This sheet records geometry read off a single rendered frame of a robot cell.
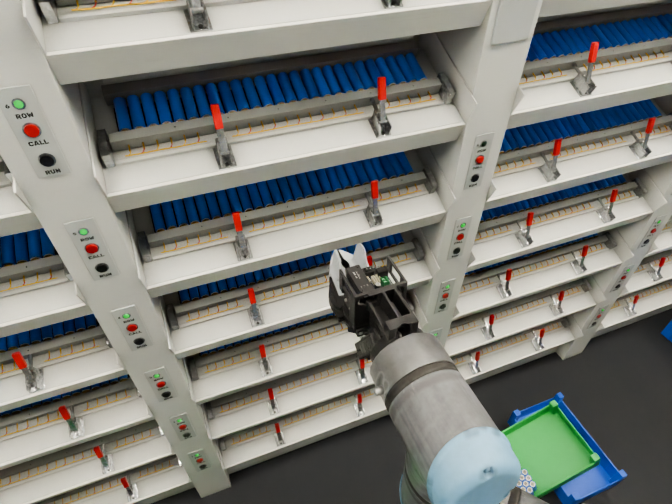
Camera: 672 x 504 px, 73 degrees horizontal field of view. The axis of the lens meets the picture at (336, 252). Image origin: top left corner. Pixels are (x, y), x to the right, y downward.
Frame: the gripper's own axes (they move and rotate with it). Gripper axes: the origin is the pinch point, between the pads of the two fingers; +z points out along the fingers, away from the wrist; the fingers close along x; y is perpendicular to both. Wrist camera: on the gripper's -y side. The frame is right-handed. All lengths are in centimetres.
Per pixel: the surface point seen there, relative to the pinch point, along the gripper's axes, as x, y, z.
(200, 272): 20.6, -10.5, 16.9
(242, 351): 17, -45, 24
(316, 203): -3.7, -5.4, 22.3
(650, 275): -127, -69, 21
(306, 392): 2, -69, 22
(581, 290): -98, -68, 24
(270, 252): 7.5, -10.3, 17.2
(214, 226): 16.2, -5.3, 22.4
